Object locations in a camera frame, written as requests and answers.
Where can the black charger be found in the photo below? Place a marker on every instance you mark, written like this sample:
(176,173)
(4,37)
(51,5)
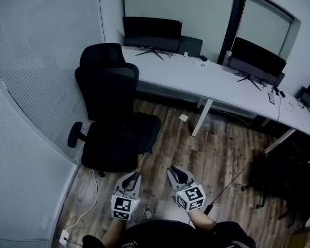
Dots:
(279,92)

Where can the black smartphone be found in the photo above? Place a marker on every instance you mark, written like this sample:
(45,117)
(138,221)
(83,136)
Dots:
(271,98)

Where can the black mesh office chair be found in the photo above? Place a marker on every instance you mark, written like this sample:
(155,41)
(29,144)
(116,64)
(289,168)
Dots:
(106,86)

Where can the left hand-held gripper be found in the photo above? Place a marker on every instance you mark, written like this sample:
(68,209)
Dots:
(125,205)

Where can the white paper sheet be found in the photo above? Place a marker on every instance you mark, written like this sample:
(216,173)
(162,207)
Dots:
(183,117)

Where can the white desk leg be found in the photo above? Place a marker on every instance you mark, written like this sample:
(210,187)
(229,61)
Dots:
(279,141)
(201,117)

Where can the white roller blind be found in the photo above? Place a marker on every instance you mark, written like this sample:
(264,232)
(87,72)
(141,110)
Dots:
(180,4)
(266,19)

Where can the person's left forearm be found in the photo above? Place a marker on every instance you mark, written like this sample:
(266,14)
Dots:
(116,229)

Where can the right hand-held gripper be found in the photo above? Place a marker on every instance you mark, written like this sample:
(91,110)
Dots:
(191,198)

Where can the cardboard box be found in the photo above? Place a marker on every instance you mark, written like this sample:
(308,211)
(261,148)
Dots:
(302,238)

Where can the person's black shirt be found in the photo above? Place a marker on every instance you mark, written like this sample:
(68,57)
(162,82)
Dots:
(170,234)

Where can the white power strip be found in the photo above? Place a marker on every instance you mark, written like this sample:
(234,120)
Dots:
(64,238)

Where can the dark grey desk divider panel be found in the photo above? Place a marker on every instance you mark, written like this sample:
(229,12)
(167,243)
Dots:
(192,45)
(279,79)

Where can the black swivel chair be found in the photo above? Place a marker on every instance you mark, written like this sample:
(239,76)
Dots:
(279,174)

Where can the person's right forearm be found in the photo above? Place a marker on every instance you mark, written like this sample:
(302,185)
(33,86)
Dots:
(202,221)

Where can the small black desk gadget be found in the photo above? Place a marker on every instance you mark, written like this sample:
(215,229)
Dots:
(203,58)

